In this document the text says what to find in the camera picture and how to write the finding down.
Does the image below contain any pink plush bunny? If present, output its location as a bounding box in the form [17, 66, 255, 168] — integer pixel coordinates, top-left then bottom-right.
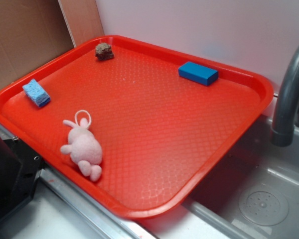
[60, 110, 103, 182]

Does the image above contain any grey faucet spout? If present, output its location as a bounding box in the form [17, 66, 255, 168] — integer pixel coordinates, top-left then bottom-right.
[270, 47, 299, 147]

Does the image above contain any grey sink basin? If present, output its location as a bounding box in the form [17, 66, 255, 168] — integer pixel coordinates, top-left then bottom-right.
[140, 105, 299, 239]

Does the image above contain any light wooden board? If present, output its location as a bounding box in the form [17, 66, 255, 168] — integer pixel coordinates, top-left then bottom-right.
[58, 0, 104, 47]

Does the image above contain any light blue sponge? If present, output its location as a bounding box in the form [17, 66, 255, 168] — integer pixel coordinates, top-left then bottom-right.
[22, 79, 51, 108]

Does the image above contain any brown rock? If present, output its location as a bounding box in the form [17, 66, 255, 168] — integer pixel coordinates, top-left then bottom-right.
[95, 42, 114, 61]

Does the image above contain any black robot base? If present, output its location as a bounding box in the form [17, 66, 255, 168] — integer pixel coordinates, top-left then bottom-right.
[0, 137, 43, 223]

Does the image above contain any blue rectangular block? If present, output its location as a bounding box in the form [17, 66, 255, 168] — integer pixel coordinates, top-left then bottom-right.
[178, 62, 219, 86]

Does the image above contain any brown cardboard panel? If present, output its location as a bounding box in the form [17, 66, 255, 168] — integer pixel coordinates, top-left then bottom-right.
[0, 0, 73, 90]

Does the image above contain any red plastic tray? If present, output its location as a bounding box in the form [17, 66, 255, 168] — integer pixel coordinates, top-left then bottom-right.
[0, 36, 274, 219]

